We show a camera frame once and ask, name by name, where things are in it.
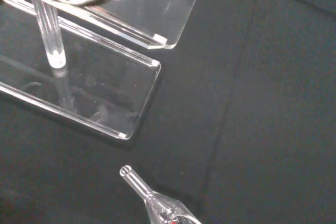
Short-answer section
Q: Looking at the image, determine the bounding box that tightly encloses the clear acrylic funnel stand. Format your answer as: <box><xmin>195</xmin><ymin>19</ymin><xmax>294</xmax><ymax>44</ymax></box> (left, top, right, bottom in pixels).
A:
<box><xmin>0</xmin><ymin>0</ymin><xmax>208</xmax><ymax>141</ymax></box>

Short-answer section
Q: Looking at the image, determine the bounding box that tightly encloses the black bench cloth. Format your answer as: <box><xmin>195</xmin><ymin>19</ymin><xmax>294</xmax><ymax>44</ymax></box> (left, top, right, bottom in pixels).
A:
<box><xmin>0</xmin><ymin>0</ymin><xmax>336</xmax><ymax>224</ymax></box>

